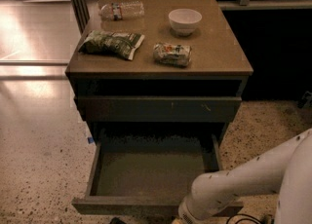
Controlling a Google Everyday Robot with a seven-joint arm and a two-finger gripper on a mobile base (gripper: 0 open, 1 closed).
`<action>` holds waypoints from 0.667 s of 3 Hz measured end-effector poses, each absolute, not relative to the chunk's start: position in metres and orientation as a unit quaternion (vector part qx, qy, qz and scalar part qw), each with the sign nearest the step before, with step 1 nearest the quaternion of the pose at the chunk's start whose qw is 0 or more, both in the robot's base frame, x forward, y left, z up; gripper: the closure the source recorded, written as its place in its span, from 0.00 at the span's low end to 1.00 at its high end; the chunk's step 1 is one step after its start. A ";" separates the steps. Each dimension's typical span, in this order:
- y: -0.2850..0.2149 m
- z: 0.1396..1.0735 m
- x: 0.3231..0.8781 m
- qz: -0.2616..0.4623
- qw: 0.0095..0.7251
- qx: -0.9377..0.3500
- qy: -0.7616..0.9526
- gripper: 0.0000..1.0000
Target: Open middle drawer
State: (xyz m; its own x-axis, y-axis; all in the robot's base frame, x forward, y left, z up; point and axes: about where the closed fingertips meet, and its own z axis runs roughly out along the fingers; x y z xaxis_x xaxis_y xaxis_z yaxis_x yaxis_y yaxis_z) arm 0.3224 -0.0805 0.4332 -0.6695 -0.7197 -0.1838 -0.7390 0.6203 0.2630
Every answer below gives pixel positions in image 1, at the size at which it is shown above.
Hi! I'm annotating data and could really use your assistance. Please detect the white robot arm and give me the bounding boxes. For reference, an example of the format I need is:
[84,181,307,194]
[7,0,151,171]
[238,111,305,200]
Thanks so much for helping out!
[178,129,312,224]

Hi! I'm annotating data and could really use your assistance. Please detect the white ceramic bowl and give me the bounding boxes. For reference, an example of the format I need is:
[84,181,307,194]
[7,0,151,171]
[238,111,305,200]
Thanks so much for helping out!
[169,9,202,36]

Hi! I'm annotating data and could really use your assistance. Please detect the clear plastic water bottle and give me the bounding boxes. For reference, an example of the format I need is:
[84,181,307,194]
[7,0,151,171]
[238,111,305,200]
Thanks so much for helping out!
[99,1,144,21]

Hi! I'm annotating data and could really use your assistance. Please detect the black cable on floor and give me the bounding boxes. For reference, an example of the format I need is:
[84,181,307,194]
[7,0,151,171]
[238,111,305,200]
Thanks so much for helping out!
[225,213,264,224]

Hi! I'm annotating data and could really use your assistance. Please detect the green chip bag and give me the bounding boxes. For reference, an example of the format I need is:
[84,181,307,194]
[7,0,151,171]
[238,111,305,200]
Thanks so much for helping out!
[79,30,145,60]

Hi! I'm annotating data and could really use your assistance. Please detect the top drawer front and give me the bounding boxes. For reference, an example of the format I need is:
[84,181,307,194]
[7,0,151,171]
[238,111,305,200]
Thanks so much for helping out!
[75,96,242,123]

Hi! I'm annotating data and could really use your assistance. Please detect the brown drawer cabinet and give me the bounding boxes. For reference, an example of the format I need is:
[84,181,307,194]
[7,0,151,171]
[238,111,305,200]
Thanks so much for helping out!
[65,0,253,140]

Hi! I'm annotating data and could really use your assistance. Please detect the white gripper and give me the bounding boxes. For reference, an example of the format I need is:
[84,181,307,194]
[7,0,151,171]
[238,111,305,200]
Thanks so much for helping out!
[178,198,201,224]

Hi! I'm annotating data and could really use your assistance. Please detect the dark object bottom edge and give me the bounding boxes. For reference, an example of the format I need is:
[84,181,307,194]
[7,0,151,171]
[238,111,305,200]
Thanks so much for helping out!
[109,217,127,224]

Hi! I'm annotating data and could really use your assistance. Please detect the crushed drink can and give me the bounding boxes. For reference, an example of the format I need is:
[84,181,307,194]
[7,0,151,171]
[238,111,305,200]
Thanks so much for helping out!
[153,43,192,67]

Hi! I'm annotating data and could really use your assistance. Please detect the drawer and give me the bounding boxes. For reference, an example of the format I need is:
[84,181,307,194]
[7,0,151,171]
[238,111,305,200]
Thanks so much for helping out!
[72,136,222,217]
[75,96,242,123]

